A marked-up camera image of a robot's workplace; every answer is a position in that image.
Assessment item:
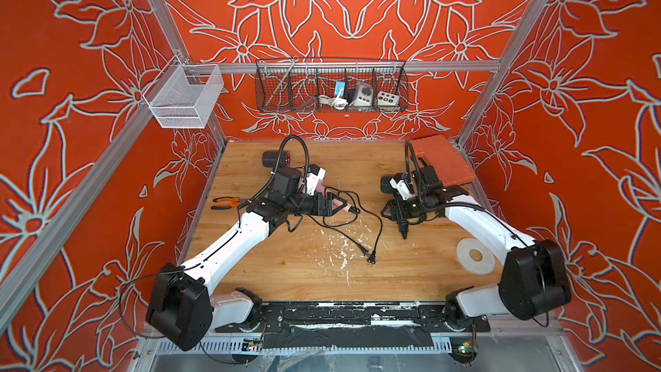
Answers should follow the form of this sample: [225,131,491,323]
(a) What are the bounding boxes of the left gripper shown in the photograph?
[286,191,347,219]

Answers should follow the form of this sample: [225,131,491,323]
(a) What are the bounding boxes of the pink hair dryer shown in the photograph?
[316,182,360,215]

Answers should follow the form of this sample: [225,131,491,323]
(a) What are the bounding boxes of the green dryer black cord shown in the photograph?
[380,195,430,226]

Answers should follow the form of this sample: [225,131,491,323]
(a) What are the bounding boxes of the dark green hair dryer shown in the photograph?
[380,173,413,239]

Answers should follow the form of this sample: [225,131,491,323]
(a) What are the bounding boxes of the pink dryer black cord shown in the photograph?
[288,185,384,265]

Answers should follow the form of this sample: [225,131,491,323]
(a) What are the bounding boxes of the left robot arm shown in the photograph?
[146,149,346,351]

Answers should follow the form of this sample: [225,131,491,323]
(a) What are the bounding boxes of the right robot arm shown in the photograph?
[380,142,573,332]

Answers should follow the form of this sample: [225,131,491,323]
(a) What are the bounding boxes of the black hair dryer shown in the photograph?
[262,151,291,169]

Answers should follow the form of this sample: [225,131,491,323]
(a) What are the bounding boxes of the orange tool case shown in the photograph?
[411,134,476,186]

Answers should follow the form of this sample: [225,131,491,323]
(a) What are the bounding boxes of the white tape roll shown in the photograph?
[455,238,496,276]

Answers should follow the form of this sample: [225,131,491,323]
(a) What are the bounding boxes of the white socket cube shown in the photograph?
[376,91,400,112]

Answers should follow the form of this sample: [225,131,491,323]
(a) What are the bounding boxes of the white power adapter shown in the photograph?
[349,82,374,108]

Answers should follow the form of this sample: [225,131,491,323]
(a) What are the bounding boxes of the blue small box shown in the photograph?
[334,81,345,98]

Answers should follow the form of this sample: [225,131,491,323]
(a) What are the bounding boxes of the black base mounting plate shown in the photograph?
[214,301,491,352]

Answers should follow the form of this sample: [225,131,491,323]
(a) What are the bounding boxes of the clear plastic bin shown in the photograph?
[145,65,225,129]

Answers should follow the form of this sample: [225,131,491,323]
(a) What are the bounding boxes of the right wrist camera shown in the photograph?
[389,177,415,201]

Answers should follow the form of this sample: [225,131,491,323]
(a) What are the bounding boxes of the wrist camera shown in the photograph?
[304,164,326,196]
[389,177,415,201]

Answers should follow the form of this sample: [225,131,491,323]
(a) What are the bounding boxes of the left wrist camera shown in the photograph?
[304,164,326,196]

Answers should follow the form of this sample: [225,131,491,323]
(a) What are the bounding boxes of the orange handled pliers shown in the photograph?
[211,196,241,210]

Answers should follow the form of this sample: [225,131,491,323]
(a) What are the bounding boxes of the white coiled cable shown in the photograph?
[317,94,348,110]

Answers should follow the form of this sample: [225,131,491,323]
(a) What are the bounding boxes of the black wire wall basket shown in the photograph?
[255,57,410,114]

